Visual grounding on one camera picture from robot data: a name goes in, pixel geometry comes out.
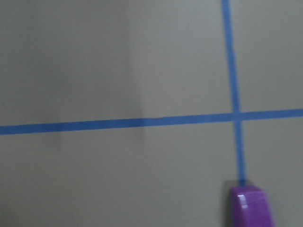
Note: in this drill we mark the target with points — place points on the purple trapezoid block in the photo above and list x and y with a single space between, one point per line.
250 207

